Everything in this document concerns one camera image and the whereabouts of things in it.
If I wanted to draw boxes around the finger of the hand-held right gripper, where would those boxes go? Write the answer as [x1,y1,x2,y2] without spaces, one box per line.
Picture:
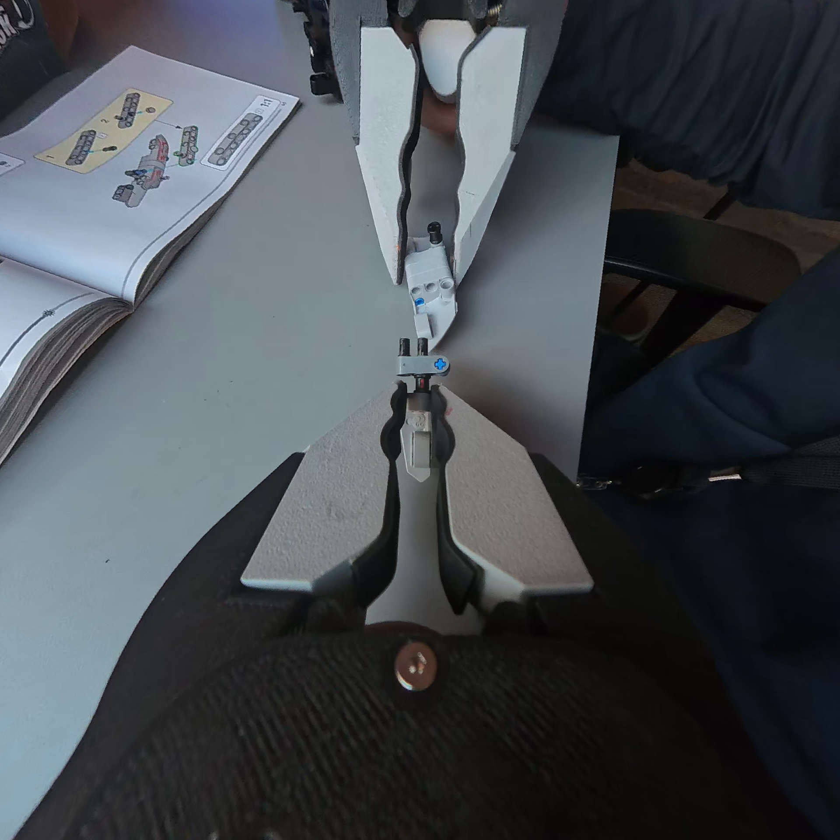
[354,25,422,287]
[453,26,530,284]

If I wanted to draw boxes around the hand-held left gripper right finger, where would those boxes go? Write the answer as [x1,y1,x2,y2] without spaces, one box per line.
[433,384,596,610]

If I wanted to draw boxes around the black lego set box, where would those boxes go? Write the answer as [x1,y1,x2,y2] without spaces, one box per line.
[0,0,68,120]

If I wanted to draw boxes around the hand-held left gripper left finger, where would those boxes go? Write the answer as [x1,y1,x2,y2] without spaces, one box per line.
[241,382,404,610]

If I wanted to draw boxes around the black office chair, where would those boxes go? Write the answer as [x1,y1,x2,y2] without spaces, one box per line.
[598,209,803,368]

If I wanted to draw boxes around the grey lego connector with blue pin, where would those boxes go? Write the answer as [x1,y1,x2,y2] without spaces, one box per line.
[394,337,455,484]

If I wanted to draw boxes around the open lego instruction booklet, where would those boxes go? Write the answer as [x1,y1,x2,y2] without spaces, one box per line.
[0,45,301,463]

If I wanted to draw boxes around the grey lego block with curved panel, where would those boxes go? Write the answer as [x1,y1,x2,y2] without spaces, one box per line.
[402,222,460,357]

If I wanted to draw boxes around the black strap with buckle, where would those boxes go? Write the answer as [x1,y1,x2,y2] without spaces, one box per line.
[576,434,840,503]

